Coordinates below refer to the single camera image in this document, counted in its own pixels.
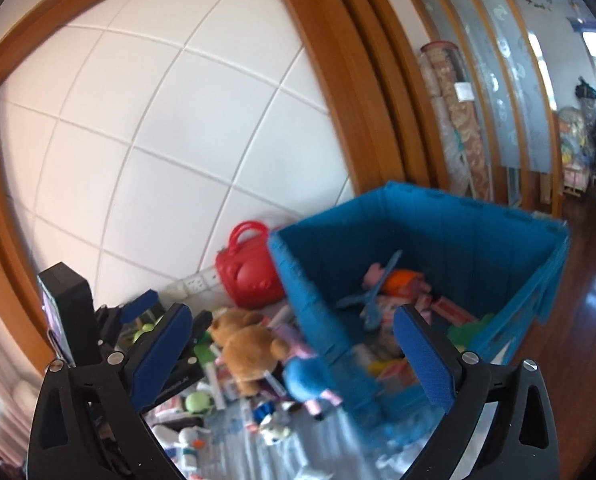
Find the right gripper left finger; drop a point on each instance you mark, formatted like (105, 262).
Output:
(88, 421)

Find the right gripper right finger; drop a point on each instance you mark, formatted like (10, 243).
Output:
(510, 403)

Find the red white striped box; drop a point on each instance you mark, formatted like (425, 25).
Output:
(451, 313)

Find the pink pig plush orange dress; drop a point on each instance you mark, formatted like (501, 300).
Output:
(402, 283)

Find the green plush toy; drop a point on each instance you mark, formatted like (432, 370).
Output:
(146, 328)

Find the white plush toy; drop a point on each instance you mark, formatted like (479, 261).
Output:
(182, 446)

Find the brown teddy bear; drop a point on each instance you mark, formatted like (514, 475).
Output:
(249, 349)

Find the blue plastic storage bin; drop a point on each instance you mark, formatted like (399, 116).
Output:
(494, 262)

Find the red toy suitcase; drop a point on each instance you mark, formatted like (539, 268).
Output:
(246, 269)

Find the striped tablecloth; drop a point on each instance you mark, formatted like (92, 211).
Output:
(290, 445)

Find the blue pig plush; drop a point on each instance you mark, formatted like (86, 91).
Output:
(306, 380)

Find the rolled carpet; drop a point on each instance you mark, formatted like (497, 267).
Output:
(454, 104)

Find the wall socket panel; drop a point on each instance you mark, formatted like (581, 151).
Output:
(193, 285)

